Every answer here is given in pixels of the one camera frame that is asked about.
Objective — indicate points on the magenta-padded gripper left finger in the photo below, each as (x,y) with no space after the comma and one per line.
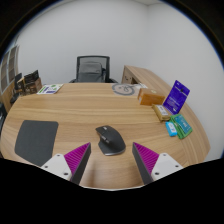
(60,164)

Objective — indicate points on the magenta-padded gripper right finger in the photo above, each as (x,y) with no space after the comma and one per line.
(164,164)

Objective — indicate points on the dark grey computer mouse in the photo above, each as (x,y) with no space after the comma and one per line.
(111,143)

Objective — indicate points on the dark grey mouse pad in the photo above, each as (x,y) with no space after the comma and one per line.
(35,140)

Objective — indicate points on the small blue packet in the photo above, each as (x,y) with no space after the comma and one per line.
(171,129)

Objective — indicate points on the green packet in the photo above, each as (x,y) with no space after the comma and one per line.
(183,126)

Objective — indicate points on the small brown labelled box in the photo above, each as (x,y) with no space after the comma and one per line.
(161,112)

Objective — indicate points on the purple card package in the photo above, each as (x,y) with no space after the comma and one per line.
(176,97)

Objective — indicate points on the orange-brown cardboard box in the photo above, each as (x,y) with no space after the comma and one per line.
(150,97)

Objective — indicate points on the white green purple leaflet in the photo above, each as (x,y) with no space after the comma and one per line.
(50,89)

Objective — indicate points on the white paper sheet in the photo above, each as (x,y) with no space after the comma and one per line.
(141,86)

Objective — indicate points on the stack of brown cartons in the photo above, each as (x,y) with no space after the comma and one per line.
(31,83)

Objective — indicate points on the wooden side desk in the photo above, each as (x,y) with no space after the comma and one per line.
(143,73)

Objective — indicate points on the black visitor chair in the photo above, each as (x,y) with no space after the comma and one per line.
(17,80)

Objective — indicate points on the grey backpack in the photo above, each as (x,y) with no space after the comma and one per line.
(90,71)

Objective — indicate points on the wooden shelf unit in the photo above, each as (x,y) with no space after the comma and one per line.
(8,68)

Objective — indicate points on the black mesh office chair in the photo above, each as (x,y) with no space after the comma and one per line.
(93,58)

